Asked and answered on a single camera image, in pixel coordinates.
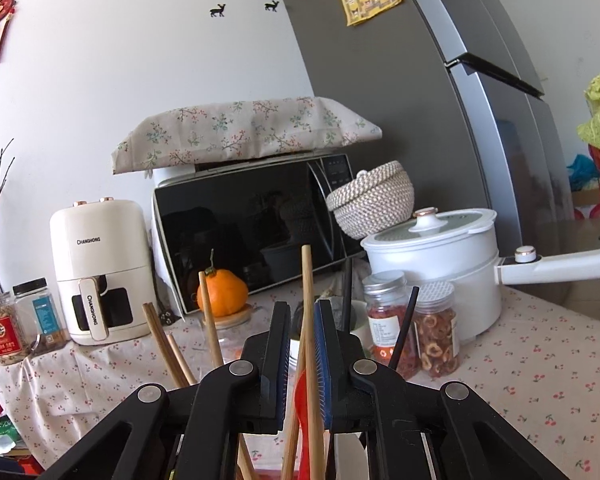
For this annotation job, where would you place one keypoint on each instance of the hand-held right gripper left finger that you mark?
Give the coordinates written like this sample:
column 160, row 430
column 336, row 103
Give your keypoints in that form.
column 281, row 360

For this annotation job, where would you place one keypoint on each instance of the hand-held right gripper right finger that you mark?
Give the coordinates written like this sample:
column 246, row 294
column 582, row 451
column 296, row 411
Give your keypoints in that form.
column 322, row 360

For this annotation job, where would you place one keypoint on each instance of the red plastic spoon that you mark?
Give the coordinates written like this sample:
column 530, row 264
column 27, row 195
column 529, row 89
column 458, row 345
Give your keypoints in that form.
column 305, row 400

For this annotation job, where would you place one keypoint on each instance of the wooden chopstick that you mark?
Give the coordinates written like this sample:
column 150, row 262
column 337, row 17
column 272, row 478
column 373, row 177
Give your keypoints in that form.
column 162, row 340
column 210, row 315
column 307, row 285
column 182, row 360
column 291, row 435

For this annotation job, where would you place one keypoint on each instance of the black chopstick gold band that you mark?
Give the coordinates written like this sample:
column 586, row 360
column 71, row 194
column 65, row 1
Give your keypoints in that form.
column 405, row 325

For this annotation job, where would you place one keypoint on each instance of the round wooden coaster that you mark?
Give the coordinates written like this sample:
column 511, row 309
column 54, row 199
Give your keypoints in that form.
column 242, row 317

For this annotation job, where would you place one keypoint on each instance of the jar of red berries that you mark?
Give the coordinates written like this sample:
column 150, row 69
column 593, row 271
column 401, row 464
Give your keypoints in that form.
column 387, row 320

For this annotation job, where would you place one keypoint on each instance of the small orange pumpkin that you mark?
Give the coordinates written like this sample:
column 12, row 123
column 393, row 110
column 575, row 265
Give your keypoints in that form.
column 222, row 290

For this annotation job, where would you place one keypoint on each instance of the jar of dried fruit slices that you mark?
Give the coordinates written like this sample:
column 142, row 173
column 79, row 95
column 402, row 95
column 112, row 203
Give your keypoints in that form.
column 437, row 335

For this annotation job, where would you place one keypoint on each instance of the black microwave oven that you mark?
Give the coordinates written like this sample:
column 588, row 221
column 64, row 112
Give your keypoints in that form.
column 240, row 230

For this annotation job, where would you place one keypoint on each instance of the woven basket with lid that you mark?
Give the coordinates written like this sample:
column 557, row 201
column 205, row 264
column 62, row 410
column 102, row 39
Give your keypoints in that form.
column 375, row 200

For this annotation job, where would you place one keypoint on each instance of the cherry print cabinet cloth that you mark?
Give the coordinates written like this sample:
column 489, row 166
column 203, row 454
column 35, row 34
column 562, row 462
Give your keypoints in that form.
column 80, row 390

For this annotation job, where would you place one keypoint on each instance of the cherry print tablecloth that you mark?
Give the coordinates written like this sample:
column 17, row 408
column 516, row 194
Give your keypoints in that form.
column 530, row 385

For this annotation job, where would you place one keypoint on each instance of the white air fryer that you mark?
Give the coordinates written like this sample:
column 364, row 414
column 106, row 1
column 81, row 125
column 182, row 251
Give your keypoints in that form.
column 97, row 260

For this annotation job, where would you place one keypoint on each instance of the floral cloth cover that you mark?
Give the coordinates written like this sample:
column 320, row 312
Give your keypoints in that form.
column 240, row 130

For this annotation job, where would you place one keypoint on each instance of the blue label plastic jar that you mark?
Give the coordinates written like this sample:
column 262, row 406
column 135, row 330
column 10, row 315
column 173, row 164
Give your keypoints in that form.
column 42, row 315

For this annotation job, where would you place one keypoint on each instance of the grey refrigerator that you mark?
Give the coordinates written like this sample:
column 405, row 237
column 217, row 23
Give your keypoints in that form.
column 405, row 110

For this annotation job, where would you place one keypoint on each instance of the blue plastic bag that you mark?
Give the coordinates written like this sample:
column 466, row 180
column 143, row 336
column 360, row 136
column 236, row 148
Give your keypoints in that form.
column 582, row 170

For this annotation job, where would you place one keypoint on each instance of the black deer wall sticker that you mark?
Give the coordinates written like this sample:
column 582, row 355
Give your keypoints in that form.
column 272, row 5
column 218, row 10

